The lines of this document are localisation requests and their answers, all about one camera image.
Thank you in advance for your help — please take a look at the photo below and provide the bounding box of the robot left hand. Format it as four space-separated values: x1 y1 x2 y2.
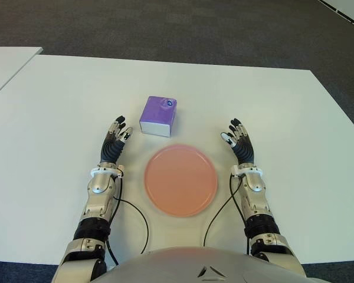
99 115 134 166

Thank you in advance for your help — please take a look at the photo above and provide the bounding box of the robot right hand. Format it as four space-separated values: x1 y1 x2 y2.
219 117 257 166

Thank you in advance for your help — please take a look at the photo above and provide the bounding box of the purple tissue paper pack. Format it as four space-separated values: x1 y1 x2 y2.
139 96 178 138

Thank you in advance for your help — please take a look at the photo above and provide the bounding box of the pink round plate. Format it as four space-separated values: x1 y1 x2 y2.
143 143 219 218

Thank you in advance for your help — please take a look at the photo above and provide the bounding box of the silver robot torso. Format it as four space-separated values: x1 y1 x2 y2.
91 246 322 283

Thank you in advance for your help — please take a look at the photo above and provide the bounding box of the white side table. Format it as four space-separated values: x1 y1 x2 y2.
0 46 44 104

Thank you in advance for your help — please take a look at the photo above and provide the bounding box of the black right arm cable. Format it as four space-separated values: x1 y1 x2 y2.
203 173 251 256

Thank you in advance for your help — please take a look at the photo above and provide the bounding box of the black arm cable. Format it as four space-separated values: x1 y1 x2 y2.
203 173 251 256
106 169 150 266

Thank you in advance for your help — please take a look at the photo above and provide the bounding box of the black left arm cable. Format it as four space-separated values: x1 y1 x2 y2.
106 169 150 266

